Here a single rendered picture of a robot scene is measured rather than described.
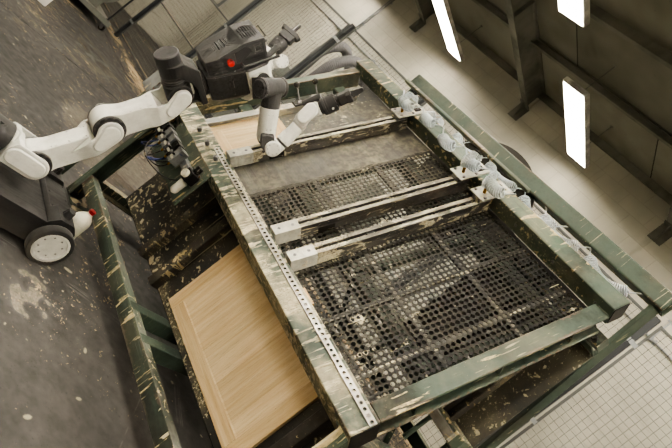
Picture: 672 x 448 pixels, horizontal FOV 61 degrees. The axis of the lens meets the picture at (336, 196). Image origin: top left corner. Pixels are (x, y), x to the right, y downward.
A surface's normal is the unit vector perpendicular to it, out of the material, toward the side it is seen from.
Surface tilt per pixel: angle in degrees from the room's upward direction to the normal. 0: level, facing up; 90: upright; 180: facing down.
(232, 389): 90
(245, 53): 90
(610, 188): 90
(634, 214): 90
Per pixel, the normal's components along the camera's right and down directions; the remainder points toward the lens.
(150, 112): 0.04, 0.67
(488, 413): -0.41, -0.50
